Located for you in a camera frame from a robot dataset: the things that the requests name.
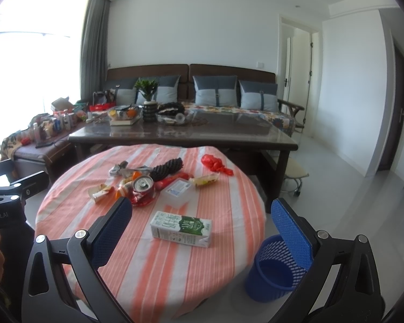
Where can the dark brown sofa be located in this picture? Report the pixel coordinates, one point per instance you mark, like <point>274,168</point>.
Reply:
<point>60,150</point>

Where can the red snack wrapper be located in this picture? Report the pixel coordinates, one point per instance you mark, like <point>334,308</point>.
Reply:
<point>162,184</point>

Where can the red plastic bag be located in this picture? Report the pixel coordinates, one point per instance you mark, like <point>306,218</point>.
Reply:
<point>216,165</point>

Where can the dark wooden coffee table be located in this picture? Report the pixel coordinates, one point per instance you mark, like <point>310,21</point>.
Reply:
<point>256,146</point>

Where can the black ribbed plant pot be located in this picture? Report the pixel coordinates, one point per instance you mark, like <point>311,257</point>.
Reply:
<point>149,111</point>

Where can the green white milk carton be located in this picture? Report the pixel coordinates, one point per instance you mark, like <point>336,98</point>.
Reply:
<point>181,229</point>

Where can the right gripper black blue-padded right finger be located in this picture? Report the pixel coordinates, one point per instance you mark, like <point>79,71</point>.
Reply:
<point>341,282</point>

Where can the black white crumpled wrapper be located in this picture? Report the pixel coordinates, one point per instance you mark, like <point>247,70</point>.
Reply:
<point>121,170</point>

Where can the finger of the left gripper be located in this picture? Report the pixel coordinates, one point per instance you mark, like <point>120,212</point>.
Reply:
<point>8,173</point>
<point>31,185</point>

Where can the green potted plant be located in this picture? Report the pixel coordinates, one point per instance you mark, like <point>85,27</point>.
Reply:
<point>146,88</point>

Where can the grey blue cushion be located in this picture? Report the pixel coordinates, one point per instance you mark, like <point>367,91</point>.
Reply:
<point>167,88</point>
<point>260,96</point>
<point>216,91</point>
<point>124,91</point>

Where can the crushed red soda can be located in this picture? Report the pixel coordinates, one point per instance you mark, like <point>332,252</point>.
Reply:
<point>142,191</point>

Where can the grey curtain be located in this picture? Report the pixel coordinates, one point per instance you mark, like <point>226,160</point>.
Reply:
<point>93,66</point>

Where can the fruit tray on book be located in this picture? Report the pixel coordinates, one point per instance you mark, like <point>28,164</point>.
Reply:
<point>124,115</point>

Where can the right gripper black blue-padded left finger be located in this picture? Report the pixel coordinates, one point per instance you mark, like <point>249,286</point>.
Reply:
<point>47,296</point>

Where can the yellow white snack wrapper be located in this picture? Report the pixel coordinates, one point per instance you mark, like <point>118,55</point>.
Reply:
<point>205,180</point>

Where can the small white stool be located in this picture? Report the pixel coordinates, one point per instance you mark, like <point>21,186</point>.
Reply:
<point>294,172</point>

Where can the white door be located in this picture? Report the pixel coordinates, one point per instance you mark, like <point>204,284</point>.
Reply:
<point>300,67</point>

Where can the black foam fruit net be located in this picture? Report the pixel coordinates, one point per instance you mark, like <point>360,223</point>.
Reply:
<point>171,167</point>

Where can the blue plastic waste basket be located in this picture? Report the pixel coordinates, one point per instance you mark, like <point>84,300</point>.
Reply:
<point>274,273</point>

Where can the roll of clear tape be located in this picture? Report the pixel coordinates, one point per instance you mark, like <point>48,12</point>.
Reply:
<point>180,117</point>

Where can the white yellow chip bag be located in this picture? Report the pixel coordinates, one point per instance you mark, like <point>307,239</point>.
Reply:
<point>100,192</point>

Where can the clear plastic box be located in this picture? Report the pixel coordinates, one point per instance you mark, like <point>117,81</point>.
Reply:
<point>178,193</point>

